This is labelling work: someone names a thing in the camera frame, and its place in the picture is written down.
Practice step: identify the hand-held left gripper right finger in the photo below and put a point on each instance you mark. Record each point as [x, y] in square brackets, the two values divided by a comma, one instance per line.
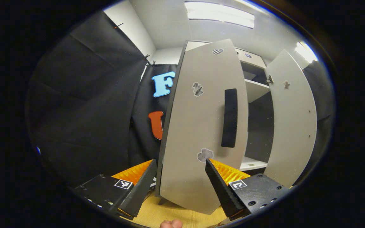
[223, 193]

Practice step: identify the large ceiling light panel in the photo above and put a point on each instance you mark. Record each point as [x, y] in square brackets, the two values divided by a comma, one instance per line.
[219, 14]

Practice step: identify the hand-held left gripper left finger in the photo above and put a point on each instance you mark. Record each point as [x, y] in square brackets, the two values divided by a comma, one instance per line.
[139, 190]

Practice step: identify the white cabinet door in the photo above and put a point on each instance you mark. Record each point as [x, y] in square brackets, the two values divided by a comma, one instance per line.
[291, 126]
[195, 126]

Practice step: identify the small ceiling light panel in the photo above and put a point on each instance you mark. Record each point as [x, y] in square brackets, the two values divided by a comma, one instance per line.
[306, 52]

